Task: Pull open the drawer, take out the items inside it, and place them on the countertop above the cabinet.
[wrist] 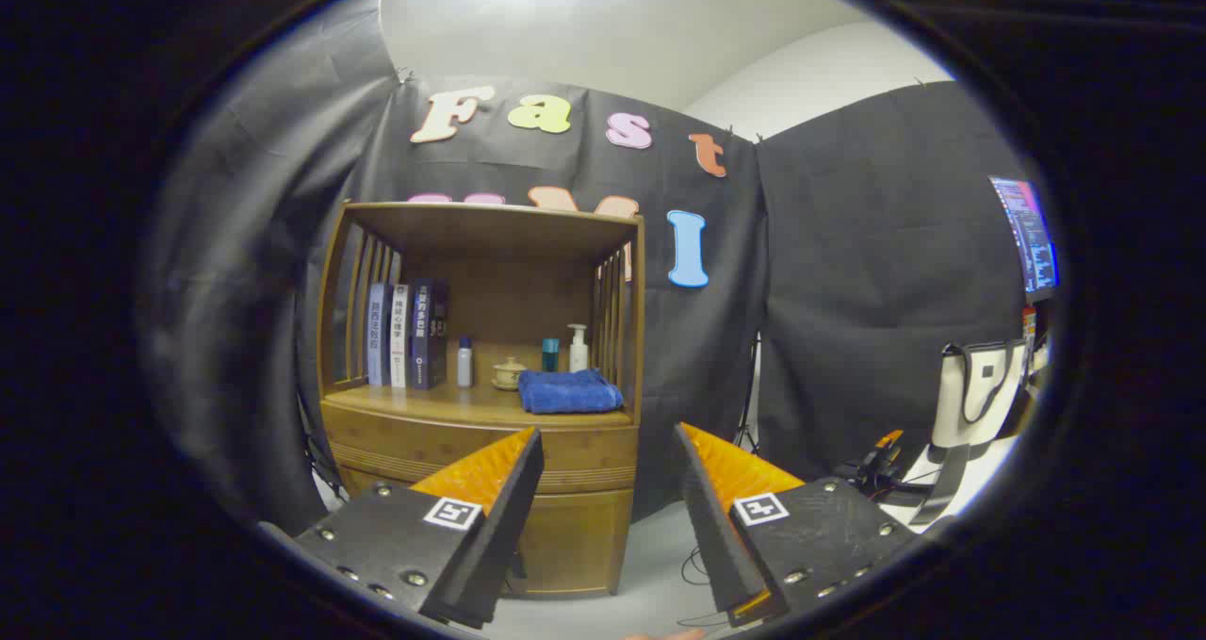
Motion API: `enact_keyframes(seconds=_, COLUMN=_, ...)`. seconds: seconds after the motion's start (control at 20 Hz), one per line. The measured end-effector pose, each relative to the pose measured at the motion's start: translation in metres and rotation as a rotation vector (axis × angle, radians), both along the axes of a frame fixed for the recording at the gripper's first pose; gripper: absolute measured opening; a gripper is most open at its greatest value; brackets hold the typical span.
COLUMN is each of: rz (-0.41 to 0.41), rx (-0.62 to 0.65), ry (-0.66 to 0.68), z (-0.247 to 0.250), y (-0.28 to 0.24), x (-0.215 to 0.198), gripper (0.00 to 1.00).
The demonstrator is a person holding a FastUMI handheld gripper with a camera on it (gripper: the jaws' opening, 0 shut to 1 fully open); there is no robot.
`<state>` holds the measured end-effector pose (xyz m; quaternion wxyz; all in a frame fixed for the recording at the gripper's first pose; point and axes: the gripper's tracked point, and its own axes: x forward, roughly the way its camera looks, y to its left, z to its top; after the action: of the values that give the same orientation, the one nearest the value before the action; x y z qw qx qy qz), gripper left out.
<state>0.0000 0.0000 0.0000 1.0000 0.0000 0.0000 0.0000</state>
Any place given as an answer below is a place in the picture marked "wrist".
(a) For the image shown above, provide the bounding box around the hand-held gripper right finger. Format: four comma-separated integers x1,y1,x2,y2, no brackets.
674,421,922,628

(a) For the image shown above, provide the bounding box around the wooden cabinet door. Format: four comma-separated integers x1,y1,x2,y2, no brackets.
513,487,632,596

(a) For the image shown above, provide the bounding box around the light blue book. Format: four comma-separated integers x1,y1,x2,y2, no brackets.
367,282,393,387

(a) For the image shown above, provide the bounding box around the white tote bag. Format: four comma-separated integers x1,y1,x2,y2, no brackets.
931,338,1030,452

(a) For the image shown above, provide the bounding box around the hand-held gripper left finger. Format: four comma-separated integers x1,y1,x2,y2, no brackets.
283,426,546,630

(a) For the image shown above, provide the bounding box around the black tripod stand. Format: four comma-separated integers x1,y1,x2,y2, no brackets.
733,334,764,454

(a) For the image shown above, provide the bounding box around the computer monitor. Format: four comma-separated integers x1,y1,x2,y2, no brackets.
987,175,1060,304

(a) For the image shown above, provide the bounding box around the blue folded towel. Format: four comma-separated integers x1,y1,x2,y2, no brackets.
517,368,625,416

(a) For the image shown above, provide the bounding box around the black tool orange tip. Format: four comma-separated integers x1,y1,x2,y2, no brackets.
839,430,934,507

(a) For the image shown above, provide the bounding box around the black floor cable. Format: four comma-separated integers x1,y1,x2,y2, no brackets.
678,544,719,586

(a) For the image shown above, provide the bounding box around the white book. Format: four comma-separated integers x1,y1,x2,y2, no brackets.
389,284,413,389

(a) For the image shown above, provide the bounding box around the wooden cabinet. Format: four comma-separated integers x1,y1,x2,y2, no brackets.
316,202,647,597

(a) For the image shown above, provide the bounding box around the wooden countertop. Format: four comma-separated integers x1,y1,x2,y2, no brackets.
325,380,635,427

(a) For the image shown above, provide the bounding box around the dark blue book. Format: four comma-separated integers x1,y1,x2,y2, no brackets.
409,279,450,391

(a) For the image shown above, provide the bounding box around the black backdrop cloth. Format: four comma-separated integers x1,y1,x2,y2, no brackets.
141,0,1037,533

